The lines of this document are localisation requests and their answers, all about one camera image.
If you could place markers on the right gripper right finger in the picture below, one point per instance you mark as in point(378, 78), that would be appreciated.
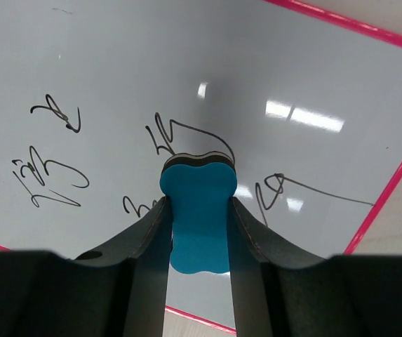
point(279, 289)

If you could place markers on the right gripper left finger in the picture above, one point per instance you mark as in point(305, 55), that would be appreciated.
point(115, 289)

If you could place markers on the blue whiteboard eraser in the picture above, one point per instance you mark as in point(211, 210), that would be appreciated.
point(199, 188)

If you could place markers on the pink-framed whiteboard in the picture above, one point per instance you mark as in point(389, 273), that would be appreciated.
point(96, 96)

